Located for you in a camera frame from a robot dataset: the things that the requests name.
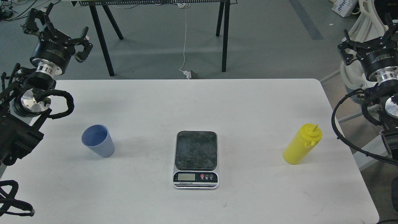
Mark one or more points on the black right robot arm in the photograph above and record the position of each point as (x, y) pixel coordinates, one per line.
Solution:
(379, 107)

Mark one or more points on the blue ribbed plastic cup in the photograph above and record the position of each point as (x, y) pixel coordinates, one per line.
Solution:
(98, 139)

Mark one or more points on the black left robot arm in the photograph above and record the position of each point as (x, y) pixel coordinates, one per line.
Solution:
(29, 96)

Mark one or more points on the digital kitchen scale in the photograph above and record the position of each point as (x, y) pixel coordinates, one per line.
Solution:
(196, 160)

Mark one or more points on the yellow squeeze bottle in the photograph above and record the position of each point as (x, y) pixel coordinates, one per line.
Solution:
(307, 137)

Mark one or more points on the white cardboard box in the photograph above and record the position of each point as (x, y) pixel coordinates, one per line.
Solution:
(343, 8)

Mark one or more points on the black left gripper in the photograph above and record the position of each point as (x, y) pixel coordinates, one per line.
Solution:
(51, 49)

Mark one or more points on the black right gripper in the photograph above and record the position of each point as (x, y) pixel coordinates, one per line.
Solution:
(378, 56)

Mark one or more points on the white office chair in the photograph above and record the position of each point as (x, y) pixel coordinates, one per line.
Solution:
(370, 24)

